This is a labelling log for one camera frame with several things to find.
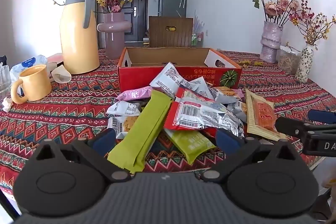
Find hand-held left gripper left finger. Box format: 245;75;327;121
28;129;130;183

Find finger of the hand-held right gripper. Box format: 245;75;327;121
308;109;336;124
275;116;315;138

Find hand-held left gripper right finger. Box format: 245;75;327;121
201;129;305;183

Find beige orange long snack packet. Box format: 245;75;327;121
245;88;289;141

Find short green snack packet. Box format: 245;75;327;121
163;128;217;165

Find red and silver snack packet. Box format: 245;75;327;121
163;97;245;137

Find long green snack packet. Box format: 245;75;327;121
107;90;174;172

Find orange biscuit snack packet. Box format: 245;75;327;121
210;86;245;104

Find mauve snack packet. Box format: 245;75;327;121
115;86;154;102

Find red pale-label snack packet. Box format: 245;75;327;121
175;86;218;104

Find small white snack packet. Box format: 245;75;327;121
181;76;215;99

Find red cardboard box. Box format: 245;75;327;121
117;47;242;94

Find white grey-print snack packet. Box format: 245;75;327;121
149;61;190;99

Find red patterned tablecloth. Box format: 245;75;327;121
0;49;336;197

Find white floral vase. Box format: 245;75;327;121
295;44;314;83

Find clear jar of seeds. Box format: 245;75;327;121
278;47;301;75

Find fallen yellow petals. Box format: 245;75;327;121
238;59;264;67

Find beige crumpled paper bag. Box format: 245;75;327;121
49;63;72;83

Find pink textured vase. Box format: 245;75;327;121
260;21;283;64

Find yellow mug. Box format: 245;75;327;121
10;64;52;104

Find red and yellow berry branches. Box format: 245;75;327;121
287;0;336;51

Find yellow thermos jug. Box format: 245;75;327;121
59;0;100;75

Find crumpled white tissue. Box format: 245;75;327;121
2;97;14;113

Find plastic bottle blue label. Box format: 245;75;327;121
10;55;48;83

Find clear glass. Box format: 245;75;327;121
0;63;11;94

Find dark entrance door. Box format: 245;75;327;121
126;0;149;44

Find wooden chair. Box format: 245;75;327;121
148;16;194;48

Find mauve ring-shaped vase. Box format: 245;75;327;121
97;13;132;60

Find wire rack with bottles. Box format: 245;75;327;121
191;32;205;47

